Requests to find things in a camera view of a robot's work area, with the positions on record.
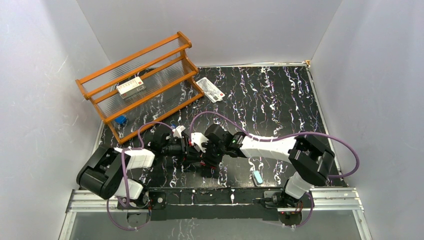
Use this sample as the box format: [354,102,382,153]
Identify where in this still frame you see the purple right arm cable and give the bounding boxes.
[188,111,361,229]

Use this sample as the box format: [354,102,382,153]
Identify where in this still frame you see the white box on shelf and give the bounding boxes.
[116,76,146,99]

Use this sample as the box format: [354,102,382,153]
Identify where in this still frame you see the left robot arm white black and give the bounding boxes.
[76,133,190,208]

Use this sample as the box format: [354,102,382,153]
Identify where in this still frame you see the orange wooden shelf rack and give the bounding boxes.
[75,31,205,144]

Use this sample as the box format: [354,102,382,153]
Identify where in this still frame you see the wrist white camera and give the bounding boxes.
[172,125,186,139]
[190,132,208,153]

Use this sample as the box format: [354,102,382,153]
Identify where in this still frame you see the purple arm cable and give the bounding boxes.
[105,121,176,232]
[188,111,361,229]

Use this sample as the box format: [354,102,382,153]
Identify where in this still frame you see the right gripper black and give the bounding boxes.
[197,139,226,169]

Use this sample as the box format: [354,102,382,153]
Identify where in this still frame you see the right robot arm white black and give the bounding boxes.
[189,124,335,208]

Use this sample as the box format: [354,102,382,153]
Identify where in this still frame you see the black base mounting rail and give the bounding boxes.
[125,187,314,223]

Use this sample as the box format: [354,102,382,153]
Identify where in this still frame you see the teal eraser-like small object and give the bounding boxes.
[251,170,264,186]

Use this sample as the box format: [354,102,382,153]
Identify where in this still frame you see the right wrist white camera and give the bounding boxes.
[190,132,208,153]

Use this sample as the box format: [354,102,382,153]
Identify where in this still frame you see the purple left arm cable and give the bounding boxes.
[105,121,176,232]

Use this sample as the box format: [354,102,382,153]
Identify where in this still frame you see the small blue object under shelf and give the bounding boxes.
[114,115,128,127]

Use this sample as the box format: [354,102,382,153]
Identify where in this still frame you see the white printed paper packet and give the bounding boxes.
[195,77,226,103]

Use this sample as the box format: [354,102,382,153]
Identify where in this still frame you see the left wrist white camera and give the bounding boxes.
[172,125,186,139]

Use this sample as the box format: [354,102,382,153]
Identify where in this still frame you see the aluminium frame rail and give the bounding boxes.
[66,187,364,212]

